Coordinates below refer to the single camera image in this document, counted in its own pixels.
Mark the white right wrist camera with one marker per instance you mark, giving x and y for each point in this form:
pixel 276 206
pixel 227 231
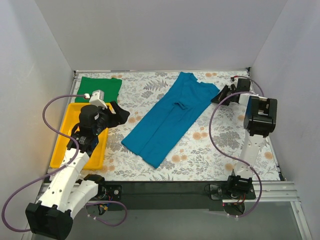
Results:
pixel 234 80

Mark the aluminium frame rail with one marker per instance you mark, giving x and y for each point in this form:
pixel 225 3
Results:
pixel 270 191

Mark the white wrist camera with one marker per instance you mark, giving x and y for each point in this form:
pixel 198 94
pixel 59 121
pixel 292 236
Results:
pixel 96 99
pixel 234 80

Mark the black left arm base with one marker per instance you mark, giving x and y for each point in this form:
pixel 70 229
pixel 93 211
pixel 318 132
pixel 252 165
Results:
pixel 108 191

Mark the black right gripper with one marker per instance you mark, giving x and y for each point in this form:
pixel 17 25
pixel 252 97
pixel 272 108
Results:
pixel 229 93

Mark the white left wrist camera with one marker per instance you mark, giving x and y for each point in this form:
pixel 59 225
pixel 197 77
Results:
pixel 96 99

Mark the blue t shirt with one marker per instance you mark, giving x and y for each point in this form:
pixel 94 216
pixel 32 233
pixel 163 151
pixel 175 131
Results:
pixel 170 118

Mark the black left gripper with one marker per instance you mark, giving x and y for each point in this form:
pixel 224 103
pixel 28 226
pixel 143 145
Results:
pixel 110 117

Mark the yellow plastic tray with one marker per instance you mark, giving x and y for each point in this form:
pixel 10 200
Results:
pixel 71 118

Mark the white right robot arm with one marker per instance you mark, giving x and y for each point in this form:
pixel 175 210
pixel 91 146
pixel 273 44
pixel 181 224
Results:
pixel 259 120

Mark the floral patterned table mat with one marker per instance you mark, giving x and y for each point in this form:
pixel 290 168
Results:
pixel 208 151

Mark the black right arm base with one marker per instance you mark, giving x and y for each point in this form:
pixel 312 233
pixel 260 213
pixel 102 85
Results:
pixel 236 188

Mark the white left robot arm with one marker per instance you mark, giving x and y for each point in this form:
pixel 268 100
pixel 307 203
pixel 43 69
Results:
pixel 53 214

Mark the green folded t shirt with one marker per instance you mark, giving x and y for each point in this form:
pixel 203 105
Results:
pixel 110 87

